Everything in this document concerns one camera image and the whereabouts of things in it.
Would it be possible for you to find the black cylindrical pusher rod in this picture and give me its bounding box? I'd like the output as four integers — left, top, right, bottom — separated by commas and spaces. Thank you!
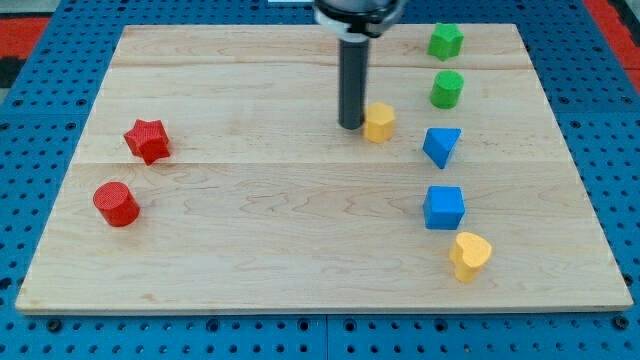
338, 40, 369, 130

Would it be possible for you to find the yellow hexagon block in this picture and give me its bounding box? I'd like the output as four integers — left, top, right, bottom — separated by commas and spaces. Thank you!
363, 102, 395, 143

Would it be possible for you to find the blue triangle block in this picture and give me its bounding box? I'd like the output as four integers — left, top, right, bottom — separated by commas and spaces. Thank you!
422, 128, 462, 169

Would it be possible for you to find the green star block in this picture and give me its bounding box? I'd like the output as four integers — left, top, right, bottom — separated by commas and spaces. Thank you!
427, 23, 464, 61

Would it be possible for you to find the green cylinder block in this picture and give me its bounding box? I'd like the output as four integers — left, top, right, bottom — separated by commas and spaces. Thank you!
430, 70, 464, 109

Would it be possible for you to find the blue cube block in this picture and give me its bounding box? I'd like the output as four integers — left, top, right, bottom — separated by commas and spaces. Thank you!
423, 185, 466, 230

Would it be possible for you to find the wooden board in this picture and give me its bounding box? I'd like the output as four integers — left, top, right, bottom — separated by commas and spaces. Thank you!
15, 24, 633, 315

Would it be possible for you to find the red star block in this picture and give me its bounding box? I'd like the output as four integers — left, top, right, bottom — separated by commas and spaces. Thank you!
123, 119, 171, 165

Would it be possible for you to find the yellow heart block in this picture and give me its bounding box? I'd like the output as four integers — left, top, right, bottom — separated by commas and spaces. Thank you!
449, 232, 493, 283

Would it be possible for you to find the red cylinder block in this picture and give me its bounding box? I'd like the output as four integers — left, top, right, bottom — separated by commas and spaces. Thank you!
93, 182, 140, 227

